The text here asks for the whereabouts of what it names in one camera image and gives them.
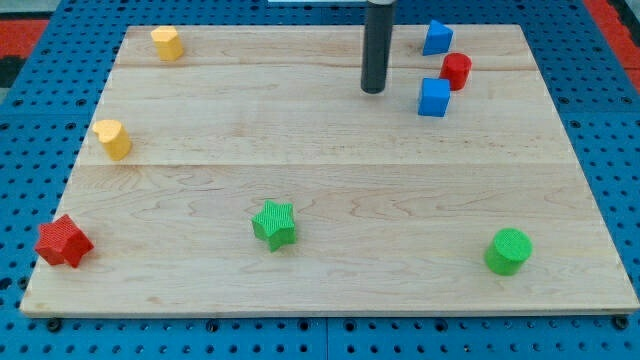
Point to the blue cube block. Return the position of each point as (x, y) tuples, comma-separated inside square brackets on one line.
[(433, 97)]

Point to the green star block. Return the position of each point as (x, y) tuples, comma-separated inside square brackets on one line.
[(275, 225)]

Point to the light wooden board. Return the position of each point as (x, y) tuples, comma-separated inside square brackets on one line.
[(393, 211)]

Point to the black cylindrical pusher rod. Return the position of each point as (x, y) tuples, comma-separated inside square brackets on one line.
[(378, 27)]

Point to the red cylinder block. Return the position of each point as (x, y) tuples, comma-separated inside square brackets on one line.
[(456, 68)]

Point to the blue triangular prism block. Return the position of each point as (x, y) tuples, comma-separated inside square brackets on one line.
[(438, 38)]

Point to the green cylinder block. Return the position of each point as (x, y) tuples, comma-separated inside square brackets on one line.
[(509, 250)]

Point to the yellow pentagon block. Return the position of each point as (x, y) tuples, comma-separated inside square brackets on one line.
[(167, 43)]

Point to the yellow heart block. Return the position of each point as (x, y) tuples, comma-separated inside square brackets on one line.
[(114, 138)]

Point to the red star block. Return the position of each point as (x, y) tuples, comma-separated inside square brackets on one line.
[(62, 242)]

